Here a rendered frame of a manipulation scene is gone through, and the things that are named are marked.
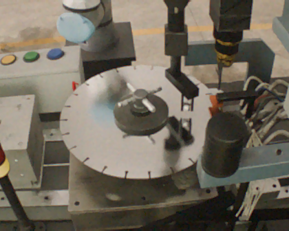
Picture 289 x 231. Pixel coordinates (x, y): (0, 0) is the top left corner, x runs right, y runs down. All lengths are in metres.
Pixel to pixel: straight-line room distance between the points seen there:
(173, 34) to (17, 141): 0.40
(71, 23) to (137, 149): 0.54
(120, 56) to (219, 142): 0.84
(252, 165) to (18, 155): 0.49
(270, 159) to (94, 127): 0.36
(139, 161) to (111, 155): 0.05
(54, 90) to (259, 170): 0.66
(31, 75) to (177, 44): 0.48
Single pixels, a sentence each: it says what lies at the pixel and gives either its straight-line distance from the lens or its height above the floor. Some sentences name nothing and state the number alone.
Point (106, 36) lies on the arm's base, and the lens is 1.32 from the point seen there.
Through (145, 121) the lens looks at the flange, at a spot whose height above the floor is 0.96.
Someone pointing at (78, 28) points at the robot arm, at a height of 0.92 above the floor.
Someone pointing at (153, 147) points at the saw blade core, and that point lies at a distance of 0.71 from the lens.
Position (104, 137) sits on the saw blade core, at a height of 0.95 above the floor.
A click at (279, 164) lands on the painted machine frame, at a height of 1.04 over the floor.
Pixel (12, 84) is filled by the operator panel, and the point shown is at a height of 0.86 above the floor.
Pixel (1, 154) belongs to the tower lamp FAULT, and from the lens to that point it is 0.66.
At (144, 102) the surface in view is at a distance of 0.73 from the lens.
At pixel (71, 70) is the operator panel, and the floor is 0.89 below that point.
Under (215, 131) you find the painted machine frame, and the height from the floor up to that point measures 1.12.
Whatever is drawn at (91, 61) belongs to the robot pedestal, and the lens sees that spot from 1.30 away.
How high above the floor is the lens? 1.48
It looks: 40 degrees down
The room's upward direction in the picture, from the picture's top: 6 degrees counter-clockwise
